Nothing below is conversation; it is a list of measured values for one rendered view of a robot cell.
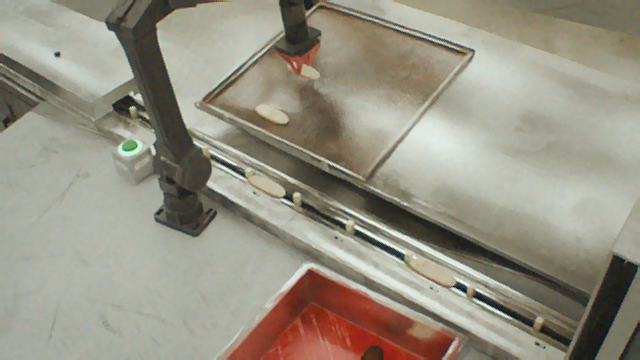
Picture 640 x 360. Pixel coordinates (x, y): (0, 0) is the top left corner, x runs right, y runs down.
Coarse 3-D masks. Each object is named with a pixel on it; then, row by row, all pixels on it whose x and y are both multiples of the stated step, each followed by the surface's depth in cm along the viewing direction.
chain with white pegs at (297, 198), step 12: (120, 108) 169; (132, 108) 163; (144, 120) 164; (300, 204) 138; (324, 216) 135; (348, 228) 130; (408, 252) 123; (468, 288) 116; (480, 300) 118; (504, 312) 115; (528, 324) 113; (540, 324) 109; (552, 336) 110
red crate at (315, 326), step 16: (304, 320) 117; (320, 320) 117; (336, 320) 117; (288, 336) 115; (304, 336) 115; (320, 336) 114; (336, 336) 114; (352, 336) 114; (368, 336) 114; (272, 352) 112; (288, 352) 112; (304, 352) 112; (320, 352) 112; (336, 352) 112; (352, 352) 112; (384, 352) 111; (400, 352) 111
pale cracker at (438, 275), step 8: (416, 264) 122; (424, 264) 122; (432, 264) 122; (424, 272) 121; (432, 272) 120; (440, 272) 120; (448, 272) 120; (432, 280) 120; (440, 280) 119; (448, 280) 119; (456, 280) 119
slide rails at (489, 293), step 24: (240, 168) 147; (288, 192) 140; (312, 216) 134; (336, 216) 134; (360, 240) 129; (384, 240) 128; (408, 264) 123; (456, 288) 118; (480, 288) 118; (528, 312) 113
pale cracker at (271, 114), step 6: (258, 108) 155; (264, 108) 154; (270, 108) 154; (264, 114) 153; (270, 114) 152; (276, 114) 152; (282, 114) 152; (270, 120) 152; (276, 120) 151; (282, 120) 151; (288, 120) 151
